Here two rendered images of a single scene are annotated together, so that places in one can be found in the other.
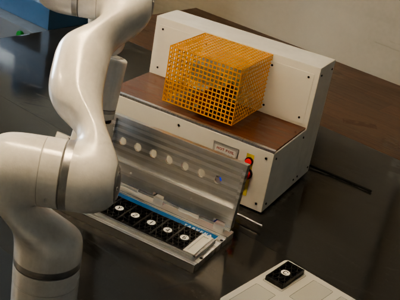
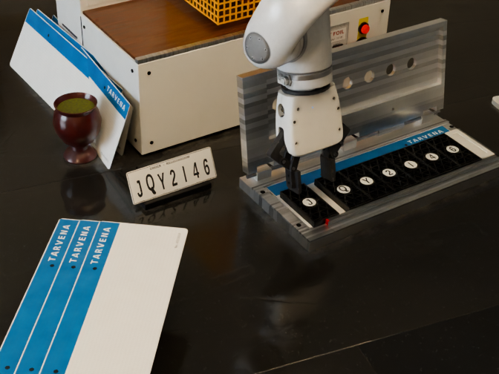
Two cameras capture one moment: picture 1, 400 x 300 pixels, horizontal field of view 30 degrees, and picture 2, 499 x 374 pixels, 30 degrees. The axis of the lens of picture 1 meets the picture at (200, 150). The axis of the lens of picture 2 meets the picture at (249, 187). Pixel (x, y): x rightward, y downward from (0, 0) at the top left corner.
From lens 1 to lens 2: 1.81 m
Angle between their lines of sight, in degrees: 51
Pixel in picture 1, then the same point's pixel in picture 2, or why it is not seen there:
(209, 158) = (396, 44)
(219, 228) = (429, 118)
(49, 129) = (47, 193)
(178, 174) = (364, 92)
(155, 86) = (142, 20)
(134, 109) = (191, 63)
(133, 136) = not seen: hidden behind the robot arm
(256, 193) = not seen: hidden behind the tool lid
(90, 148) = not seen: outside the picture
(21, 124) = (11, 220)
